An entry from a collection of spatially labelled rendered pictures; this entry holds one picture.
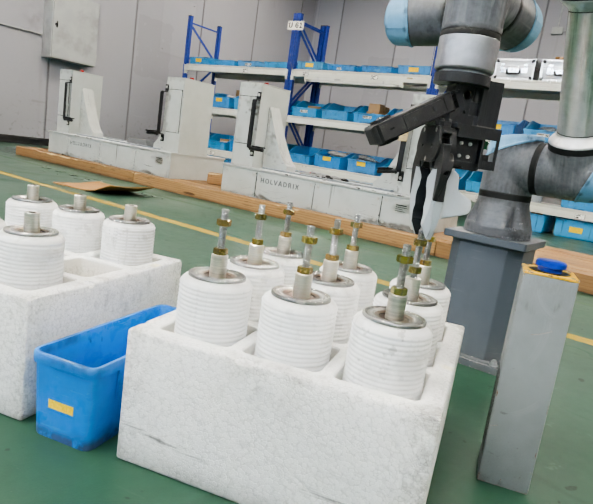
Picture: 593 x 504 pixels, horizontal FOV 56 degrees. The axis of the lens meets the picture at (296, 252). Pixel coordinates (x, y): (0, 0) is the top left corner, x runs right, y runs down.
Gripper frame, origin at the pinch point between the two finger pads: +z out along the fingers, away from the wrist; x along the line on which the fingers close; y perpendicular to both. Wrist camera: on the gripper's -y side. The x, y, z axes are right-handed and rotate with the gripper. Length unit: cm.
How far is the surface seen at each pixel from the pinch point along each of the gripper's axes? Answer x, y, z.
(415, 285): -1.1, 0.7, 7.9
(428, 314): -4.6, 1.7, 10.7
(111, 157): 393, -99, 21
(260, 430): -11.2, -19.2, 24.8
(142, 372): -2.9, -33.8, 22.3
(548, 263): -3.3, 17.9, 2.4
